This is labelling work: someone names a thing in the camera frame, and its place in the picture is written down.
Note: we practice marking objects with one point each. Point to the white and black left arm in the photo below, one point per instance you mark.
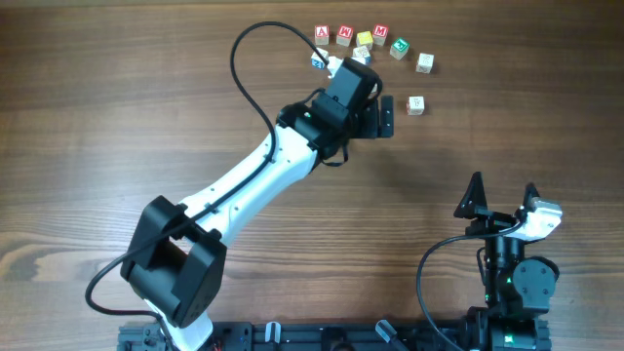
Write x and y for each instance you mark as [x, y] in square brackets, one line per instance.
[177, 253]

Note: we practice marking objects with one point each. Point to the red m block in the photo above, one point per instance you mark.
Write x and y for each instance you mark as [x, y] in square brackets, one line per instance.
[379, 34]
[344, 35]

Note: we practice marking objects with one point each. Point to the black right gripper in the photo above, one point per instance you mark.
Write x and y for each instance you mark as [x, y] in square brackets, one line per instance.
[490, 221]

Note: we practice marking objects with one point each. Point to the red A letter block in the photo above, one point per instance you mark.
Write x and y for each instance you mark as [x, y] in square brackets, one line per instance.
[322, 35]

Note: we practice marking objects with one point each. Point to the red M block left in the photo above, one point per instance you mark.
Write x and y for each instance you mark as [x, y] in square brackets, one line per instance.
[344, 35]

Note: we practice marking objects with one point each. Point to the plain block red side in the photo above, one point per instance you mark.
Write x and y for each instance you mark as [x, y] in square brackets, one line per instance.
[415, 106]

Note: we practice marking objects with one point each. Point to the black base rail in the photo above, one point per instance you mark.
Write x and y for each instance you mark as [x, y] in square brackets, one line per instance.
[248, 337]

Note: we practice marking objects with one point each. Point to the yellow top block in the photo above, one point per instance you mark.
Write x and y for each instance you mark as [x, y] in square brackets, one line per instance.
[364, 39]

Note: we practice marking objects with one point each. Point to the blue side block left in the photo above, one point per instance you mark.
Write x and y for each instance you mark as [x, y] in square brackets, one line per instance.
[320, 58]

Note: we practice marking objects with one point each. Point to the green top block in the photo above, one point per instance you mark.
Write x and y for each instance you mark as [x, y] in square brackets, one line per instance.
[399, 48]

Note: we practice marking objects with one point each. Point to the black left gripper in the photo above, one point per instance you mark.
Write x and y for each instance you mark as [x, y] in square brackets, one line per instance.
[369, 129]

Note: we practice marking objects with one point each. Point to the blue side block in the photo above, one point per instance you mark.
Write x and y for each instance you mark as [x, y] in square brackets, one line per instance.
[320, 58]
[362, 55]

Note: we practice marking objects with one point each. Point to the red M block right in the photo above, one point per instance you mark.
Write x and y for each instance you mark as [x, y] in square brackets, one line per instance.
[379, 34]

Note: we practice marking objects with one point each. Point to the plain wooden block far right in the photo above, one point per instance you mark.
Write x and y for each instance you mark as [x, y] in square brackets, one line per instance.
[425, 63]

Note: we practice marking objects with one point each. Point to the blue side block centre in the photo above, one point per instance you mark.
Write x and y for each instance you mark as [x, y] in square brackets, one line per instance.
[362, 55]

